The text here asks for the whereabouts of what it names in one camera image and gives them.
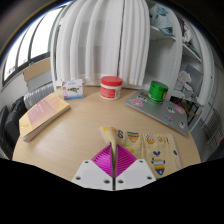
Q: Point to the white shelf unit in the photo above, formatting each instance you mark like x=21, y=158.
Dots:
x=181, y=56

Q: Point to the small white printed box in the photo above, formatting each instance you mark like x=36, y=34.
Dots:
x=73, y=89

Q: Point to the grey radiator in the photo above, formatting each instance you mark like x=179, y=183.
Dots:
x=38, y=95

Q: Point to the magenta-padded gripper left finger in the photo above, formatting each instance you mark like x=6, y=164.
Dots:
x=95, y=170

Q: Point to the yellow and pink book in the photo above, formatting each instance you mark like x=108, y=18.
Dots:
x=41, y=115

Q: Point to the cardboard box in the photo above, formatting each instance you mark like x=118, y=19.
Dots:
x=36, y=70

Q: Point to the white jar with red lid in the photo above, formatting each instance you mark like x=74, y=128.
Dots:
x=111, y=87

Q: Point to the yellow printed towel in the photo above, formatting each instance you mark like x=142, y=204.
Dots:
x=156, y=150

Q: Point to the black bag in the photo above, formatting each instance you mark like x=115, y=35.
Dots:
x=10, y=126

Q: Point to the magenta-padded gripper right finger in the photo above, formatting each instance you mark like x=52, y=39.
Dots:
x=131, y=170

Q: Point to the white curtain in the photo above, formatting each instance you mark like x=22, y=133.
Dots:
x=103, y=40

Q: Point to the green round tin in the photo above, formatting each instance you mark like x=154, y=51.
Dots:
x=157, y=92

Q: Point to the dark-framed window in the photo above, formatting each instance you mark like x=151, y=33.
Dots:
x=28, y=46

